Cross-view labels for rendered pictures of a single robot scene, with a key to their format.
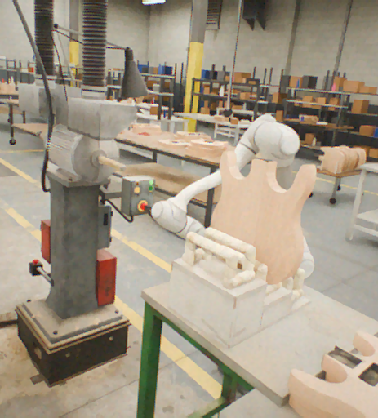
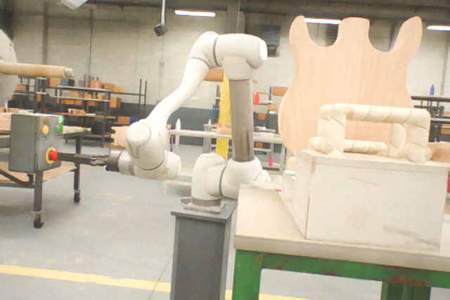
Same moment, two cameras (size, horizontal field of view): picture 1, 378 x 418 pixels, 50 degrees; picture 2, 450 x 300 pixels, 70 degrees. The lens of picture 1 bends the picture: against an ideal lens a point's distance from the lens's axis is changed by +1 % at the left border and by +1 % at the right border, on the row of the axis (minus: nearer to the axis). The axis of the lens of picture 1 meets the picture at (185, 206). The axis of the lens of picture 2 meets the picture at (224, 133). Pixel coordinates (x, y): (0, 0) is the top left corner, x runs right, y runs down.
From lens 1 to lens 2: 1.16 m
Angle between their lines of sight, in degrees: 46
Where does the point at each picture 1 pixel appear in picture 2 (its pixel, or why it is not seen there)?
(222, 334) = (427, 232)
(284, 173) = (250, 86)
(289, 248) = not seen: hidden behind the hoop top
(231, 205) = (316, 83)
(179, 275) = (331, 175)
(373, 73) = (117, 79)
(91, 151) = not seen: outside the picture
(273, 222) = (381, 90)
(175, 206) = (159, 127)
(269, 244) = not seen: hidden behind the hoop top
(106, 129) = not seen: outside the picture
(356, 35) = (100, 51)
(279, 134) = (254, 39)
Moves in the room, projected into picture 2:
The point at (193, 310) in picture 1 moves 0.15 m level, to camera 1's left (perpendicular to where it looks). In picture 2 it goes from (365, 220) to (329, 236)
